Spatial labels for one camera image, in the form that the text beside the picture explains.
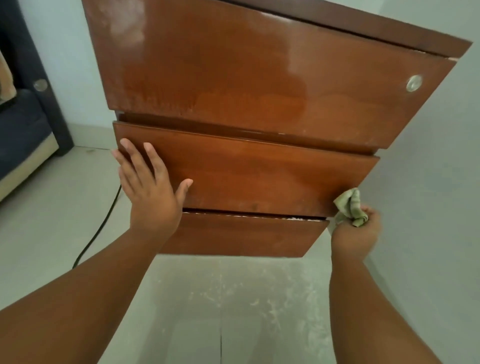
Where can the person's left hand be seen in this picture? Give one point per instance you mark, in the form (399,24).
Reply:
(153,202)

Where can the person's right hand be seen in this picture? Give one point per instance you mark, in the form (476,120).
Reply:
(356,238)

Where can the green checked cleaning cloth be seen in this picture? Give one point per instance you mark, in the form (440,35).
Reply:
(350,206)

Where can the brown wooden bedside cabinet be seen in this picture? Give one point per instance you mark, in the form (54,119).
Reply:
(243,75)

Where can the person's left forearm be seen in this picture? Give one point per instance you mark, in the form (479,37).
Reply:
(75,307)

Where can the person's right forearm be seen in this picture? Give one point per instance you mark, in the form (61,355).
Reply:
(371,318)

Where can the silver bolt cap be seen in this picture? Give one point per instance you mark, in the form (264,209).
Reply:
(40,85)

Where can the silver round drawer lock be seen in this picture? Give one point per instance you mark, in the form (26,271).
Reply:
(414,83)

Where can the striped bed sheet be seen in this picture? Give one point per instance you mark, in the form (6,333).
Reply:
(5,82)

